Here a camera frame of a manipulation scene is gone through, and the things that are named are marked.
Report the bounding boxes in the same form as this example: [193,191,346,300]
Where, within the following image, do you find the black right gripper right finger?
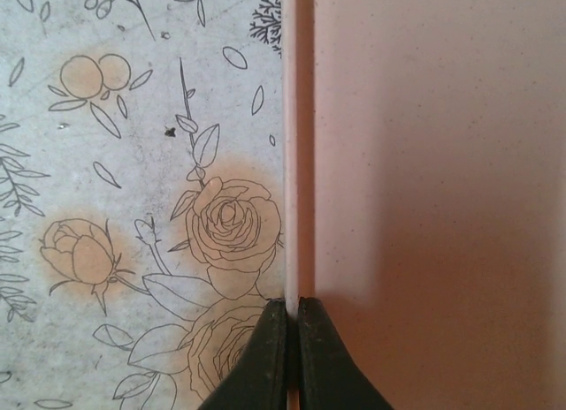
[296,296,402,410]

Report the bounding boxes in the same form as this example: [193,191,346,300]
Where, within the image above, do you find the floral print tablecloth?
[0,0,287,410]

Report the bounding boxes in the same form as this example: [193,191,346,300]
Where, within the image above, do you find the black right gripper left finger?
[196,297,288,410]

